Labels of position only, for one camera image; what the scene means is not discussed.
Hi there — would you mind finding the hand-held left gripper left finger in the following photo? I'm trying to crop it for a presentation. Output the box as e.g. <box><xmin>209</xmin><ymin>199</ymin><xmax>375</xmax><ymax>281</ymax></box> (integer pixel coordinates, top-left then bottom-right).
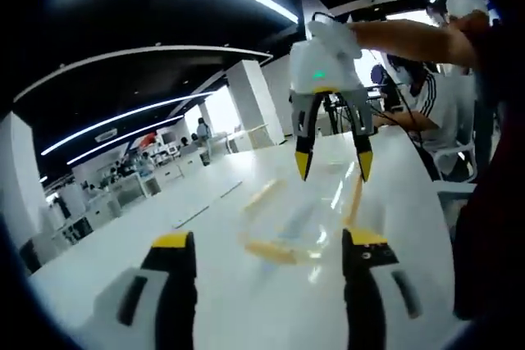
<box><xmin>92</xmin><ymin>230</ymin><xmax>199</xmax><ymax>350</ymax></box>

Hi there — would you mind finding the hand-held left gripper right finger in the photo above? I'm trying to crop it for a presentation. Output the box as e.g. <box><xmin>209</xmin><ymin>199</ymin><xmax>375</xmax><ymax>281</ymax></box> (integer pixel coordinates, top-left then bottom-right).
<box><xmin>340</xmin><ymin>227</ymin><xmax>436</xmax><ymax>350</ymax></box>

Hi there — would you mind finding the black monitor stand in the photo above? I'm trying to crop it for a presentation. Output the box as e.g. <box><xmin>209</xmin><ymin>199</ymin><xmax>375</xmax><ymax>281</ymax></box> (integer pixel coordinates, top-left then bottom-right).
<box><xmin>322</xmin><ymin>93</ymin><xmax>354</xmax><ymax>134</ymax></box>

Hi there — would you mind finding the white square pillar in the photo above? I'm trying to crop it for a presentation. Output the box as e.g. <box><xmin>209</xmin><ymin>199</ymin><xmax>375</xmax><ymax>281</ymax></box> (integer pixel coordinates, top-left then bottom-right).
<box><xmin>226</xmin><ymin>58</ymin><xmax>285</xmax><ymax>151</ymax></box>
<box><xmin>0</xmin><ymin>111</ymin><xmax>47</xmax><ymax>240</ymax></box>

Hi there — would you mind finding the operator in maroon shirt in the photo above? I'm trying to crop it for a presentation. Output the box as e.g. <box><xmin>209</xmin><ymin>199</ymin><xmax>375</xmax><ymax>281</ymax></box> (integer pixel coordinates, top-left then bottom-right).
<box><xmin>453</xmin><ymin>17</ymin><xmax>525</xmax><ymax>322</ymax></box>

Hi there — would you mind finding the table cable cover plate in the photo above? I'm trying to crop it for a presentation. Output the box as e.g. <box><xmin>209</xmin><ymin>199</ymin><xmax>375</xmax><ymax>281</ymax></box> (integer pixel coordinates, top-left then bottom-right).
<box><xmin>218</xmin><ymin>180</ymin><xmax>248</xmax><ymax>200</ymax></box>
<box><xmin>171</xmin><ymin>205</ymin><xmax>215</xmax><ymax>231</ymax></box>

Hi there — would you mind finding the red blue wall decoration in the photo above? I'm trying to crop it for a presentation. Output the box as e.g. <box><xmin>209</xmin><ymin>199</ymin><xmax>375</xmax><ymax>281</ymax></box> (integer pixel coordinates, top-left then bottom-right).
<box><xmin>137</xmin><ymin>131</ymin><xmax>160</xmax><ymax>150</ymax></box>

